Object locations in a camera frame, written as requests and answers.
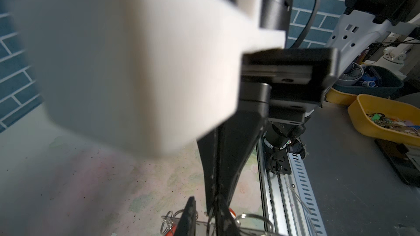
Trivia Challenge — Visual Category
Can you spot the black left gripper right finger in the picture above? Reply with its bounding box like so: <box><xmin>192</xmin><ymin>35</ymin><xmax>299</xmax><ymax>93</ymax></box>
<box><xmin>215</xmin><ymin>196</ymin><xmax>241</xmax><ymax>236</ymax></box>

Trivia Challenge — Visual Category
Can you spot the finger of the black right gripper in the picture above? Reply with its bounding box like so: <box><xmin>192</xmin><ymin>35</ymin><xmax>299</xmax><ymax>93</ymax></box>
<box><xmin>197</xmin><ymin>129</ymin><xmax>218</xmax><ymax>214</ymax></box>

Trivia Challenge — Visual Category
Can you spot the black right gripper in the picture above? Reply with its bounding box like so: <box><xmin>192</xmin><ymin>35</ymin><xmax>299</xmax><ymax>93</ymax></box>
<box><xmin>216</xmin><ymin>48</ymin><xmax>340</xmax><ymax>206</ymax></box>

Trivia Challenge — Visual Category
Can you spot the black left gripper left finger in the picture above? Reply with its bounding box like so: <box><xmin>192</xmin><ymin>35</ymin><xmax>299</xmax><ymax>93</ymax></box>
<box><xmin>173</xmin><ymin>196</ymin><xmax>197</xmax><ymax>236</ymax></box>

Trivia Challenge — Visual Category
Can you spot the key with red tag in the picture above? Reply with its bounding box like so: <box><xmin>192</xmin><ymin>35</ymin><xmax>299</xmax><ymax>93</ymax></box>
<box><xmin>229</xmin><ymin>208</ymin><xmax>236</xmax><ymax>219</ymax></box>

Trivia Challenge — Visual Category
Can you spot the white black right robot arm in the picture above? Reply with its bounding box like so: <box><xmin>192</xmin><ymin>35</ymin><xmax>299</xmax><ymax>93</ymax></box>
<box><xmin>198</xmin><ymin>0</ymin><xmax>420</xmax><ymax>215</ymax></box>

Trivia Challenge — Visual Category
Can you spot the silver keyring outer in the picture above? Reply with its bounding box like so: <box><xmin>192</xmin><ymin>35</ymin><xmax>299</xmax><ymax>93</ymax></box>
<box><xmin>234</xmin><ymin>212</ymin><xmax>275</xmax><ymax>233</ymax></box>

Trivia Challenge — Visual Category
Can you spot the silver keyring on strip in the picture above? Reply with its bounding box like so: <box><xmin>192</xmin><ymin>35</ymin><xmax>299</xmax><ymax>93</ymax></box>
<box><xmin>160</xmin><ymin>209</ymin><xmax>184</xmax><ymax>236</ymax></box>

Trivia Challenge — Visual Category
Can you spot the yellow parts bin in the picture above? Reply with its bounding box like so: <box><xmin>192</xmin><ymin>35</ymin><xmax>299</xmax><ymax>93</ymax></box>
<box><xmin>326</xmin><ymin>88</ymin><xmax>420</xmax><ymax>146</ymax></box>

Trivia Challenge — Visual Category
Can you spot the dark green storage bin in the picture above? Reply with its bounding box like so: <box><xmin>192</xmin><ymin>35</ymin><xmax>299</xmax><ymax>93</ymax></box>
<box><xmin>333</xmin><ymin>66</ymin><xmax>404</xmax><ymax>98</ymax></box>

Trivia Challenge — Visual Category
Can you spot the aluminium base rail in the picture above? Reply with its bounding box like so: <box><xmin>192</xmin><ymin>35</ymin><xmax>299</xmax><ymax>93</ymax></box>
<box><xmin>256</xmin><ymin>139</ymin><xmax>310</xmax><ymax>236</ymax></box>

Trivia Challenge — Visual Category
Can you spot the white slotted cable duct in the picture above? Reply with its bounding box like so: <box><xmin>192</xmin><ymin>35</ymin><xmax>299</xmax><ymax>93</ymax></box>
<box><xmin>288</xmin><ymin>153</ymin><xmax>327</xmax><ymax>236</ymax></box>

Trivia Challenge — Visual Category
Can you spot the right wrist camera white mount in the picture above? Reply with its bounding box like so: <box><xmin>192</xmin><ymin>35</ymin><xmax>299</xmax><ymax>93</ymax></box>
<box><xmin>6</xmin><ymin>0</ymin><xmax>285</xmax><ymax>157</ymax></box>

